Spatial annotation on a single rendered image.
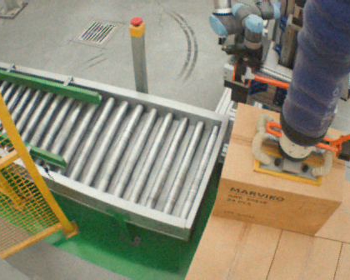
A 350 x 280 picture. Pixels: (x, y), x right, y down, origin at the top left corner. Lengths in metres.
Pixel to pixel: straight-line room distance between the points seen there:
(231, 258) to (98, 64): 2.11
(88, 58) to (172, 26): 0.83
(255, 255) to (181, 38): 2.21
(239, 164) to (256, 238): 0.47
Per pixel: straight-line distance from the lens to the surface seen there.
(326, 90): 1.32
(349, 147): 1.73
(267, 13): 1.72
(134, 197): 2.07
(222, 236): 1.99
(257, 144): 1.66
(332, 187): 1.77
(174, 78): 3.23
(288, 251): 2.02
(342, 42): 1.15
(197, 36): 3.62
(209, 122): 2.29
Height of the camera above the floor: 2.41
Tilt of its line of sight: 56 degrees down
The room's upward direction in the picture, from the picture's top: 1 degrees counter-clockwise
